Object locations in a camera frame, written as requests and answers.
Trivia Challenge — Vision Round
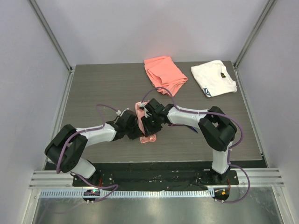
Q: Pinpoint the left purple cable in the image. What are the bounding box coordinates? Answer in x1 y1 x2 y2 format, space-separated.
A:
56 104 128 203

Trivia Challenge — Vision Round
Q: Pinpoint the white slotted cable duct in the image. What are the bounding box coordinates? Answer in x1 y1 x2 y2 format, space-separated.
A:
39 189 214 198

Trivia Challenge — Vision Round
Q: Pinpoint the folded coral cloth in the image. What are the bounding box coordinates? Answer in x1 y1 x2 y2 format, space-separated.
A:
144 56 188 96

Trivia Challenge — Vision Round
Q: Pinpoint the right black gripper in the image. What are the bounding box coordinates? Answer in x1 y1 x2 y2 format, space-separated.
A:
141 114 163 138

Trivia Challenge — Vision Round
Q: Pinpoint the aluminium frame post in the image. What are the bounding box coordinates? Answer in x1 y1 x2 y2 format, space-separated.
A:
233 0 277 69
28 0 72 72

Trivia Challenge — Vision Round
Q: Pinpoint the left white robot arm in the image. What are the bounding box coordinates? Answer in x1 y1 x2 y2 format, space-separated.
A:
44 109 143 186

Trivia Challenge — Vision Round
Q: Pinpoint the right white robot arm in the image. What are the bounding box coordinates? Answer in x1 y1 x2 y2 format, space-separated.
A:
138 98 237 184

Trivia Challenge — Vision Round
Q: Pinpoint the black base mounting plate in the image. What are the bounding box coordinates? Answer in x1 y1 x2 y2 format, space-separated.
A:
88 161 239 191

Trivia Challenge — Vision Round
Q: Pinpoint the pink satin napkin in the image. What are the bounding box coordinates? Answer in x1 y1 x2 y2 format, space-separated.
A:
135 100 157 144

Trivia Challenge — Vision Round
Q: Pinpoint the folded white shirt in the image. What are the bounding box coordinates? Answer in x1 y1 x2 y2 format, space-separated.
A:
191 60 237 98

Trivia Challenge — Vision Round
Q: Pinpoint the left aluminium frame post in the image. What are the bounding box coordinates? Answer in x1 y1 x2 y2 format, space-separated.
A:
28 0 72 72

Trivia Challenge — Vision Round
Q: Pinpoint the purple cable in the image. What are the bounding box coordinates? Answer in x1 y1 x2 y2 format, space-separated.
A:
56 104 128 203
141 86 251 203

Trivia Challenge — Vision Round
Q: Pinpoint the right aluminium frame post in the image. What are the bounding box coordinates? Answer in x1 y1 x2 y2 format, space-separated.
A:
233 0 277 69

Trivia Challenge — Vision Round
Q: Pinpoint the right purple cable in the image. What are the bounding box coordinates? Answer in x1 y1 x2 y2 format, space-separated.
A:
141 86 251 203

